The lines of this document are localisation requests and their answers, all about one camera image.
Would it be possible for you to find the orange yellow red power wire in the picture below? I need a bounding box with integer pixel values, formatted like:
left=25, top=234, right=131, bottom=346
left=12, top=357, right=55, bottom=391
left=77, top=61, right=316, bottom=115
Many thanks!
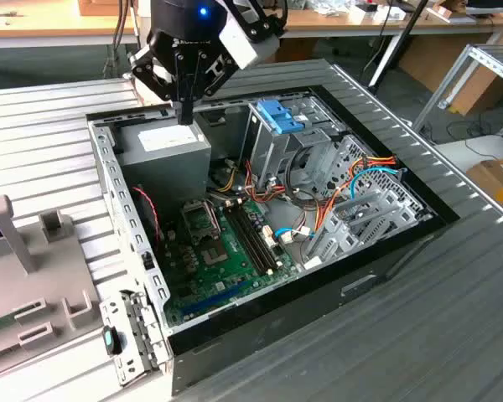
left=314, top=153, right=399, bottom=235

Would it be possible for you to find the black tool with blue ring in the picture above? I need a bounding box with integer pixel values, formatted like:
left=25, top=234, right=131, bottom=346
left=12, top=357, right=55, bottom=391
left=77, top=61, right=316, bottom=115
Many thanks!
left=101, top=325, right=126, bottom=357

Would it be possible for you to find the multicolour power wire bundle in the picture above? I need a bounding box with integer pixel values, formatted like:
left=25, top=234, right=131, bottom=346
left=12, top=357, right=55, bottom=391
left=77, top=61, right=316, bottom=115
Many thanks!
left=242, top=158, right=319, bottom=210

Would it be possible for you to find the grey parts rack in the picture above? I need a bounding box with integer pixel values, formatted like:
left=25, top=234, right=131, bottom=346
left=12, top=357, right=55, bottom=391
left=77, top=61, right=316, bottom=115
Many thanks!
left=0, top=194, right=102, bottom=365

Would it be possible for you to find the aluminium frame rack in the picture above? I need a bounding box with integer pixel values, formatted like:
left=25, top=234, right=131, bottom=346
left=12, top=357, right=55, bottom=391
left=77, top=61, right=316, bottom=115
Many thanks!
left=412, top=44, right=503, bottom=139

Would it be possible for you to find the black open PC case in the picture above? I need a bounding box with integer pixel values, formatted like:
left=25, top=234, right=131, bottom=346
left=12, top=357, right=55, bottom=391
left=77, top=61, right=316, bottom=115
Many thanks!
left=86, top=85, right=461, bottom=397

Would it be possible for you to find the red black twisted wire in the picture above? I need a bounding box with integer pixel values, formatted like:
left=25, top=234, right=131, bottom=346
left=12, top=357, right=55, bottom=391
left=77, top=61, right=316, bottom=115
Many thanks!
left=131, top=186, right=163, bottom=252

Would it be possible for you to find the green RAM stick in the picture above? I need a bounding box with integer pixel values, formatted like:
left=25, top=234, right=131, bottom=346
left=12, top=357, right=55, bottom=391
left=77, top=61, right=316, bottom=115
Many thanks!
left=0, top=305, right=41, bottom=336

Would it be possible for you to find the light wooden desk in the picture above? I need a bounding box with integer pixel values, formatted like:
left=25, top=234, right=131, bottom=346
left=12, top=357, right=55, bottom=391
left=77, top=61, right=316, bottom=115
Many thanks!
left=0, top=0, right=140, bottom=49
left=276, top=0, right=503, bottom=43

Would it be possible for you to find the white low table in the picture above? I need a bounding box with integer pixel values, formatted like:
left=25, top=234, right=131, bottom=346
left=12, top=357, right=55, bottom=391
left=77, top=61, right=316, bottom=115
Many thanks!
left=435, top=136, right=503, bottom=179

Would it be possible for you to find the blue expansion slot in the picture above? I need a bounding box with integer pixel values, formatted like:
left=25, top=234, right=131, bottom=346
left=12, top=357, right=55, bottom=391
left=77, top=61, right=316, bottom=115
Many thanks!
left=179, top=279, right=248, bottom=317

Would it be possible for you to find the thick black cable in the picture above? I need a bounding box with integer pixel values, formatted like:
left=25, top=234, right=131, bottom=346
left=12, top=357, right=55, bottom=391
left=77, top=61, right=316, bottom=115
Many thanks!
left=283, top=144, right=319, bottom=204

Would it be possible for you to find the silver slot cover bracket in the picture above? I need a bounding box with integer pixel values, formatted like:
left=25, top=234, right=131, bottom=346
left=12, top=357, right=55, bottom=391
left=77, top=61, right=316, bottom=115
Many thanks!
left=99, top=289, right=171, bottom=387

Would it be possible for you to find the metal socket cover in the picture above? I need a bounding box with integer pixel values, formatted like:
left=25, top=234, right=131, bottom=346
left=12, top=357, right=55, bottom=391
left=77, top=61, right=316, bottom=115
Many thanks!
left=179, top=199, right=220, bottom=244

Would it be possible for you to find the CPU socket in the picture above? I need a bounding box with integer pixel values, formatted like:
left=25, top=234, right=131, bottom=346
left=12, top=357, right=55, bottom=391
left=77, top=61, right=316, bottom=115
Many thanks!
left=197, top=236, right=231, bottom=270

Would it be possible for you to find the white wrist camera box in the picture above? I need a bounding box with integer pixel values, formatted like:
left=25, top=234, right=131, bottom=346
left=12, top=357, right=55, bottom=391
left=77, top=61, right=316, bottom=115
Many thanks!
left=217, top=11, right=277, bottom=70

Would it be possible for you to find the grey power supply unit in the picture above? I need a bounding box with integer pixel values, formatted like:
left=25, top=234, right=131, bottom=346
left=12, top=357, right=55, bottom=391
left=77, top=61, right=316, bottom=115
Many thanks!
left=115, top=116, right=213, bottom=219

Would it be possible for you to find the small brown box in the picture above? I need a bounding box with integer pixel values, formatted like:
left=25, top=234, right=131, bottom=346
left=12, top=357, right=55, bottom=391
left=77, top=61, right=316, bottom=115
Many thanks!
left=77, top=0, right=129, bottom=17

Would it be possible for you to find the blue plastic drive latch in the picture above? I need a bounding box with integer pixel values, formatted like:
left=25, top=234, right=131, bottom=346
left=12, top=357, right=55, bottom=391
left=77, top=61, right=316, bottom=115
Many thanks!
left=254, top=98, right=309, bottom=136

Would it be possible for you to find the black monitor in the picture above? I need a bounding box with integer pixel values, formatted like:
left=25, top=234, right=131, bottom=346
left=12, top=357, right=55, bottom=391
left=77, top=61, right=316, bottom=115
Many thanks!
left=464, top=0, right=503, bottom=18

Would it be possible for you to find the light blue data wire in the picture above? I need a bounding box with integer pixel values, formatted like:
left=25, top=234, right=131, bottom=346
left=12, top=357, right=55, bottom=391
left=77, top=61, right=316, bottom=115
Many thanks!
left=275, top=225, right=315, bottom=245
left=349, top=166, right=408, bottom=201

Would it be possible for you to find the silver drive cage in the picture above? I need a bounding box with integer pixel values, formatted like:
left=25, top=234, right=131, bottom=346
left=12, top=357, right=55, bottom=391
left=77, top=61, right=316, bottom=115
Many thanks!
left=238, top=98, right=345, bottom=190

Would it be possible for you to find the silver disk bay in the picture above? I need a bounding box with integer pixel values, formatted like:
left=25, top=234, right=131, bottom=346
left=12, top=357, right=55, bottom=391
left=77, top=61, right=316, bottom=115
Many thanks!
left=303, top=133, right=436, bottom=271

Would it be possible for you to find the wooden block stand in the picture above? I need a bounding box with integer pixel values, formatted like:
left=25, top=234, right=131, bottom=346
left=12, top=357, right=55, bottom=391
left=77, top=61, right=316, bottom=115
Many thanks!
left=427, top=0, right=475, bottom=24

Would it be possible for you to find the brown box under desk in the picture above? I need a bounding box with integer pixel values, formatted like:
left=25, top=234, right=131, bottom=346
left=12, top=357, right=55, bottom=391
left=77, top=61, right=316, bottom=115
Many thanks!
left=276, top=37, right=319, bottom=64

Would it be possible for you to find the green motherboard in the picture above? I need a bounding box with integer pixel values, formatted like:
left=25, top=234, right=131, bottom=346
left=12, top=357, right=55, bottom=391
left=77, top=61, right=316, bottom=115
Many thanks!
left=161, top=196, right=301, bottom=330

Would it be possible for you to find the yellow black wire bundle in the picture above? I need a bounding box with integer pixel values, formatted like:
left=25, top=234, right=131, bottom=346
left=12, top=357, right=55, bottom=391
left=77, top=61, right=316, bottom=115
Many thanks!
left=209, top=158, right=238, bottom=193

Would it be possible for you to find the black stand pole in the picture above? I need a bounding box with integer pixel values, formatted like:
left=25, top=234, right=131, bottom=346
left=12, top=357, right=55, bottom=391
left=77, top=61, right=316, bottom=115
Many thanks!
left=366, top=0, right=429, bottom=89

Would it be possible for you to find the brown cardboard box yellow tape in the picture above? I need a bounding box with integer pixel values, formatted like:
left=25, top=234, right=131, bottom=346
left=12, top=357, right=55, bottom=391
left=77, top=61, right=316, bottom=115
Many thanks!
left=464, top=157, right=503, bottom=219

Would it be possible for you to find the black RAM slot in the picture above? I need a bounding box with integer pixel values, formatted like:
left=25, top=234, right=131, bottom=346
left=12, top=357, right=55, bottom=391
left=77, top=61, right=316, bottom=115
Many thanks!
left=224, top=204, right=270, bottom=276
left=234, top=200, right=283, bottom=271

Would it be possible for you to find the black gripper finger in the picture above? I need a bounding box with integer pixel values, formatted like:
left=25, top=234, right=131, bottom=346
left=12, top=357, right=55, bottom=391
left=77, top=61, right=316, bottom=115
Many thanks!
left=184, top=49, right=240, bottom=126
left=128, top=44, right=185, bottom=126

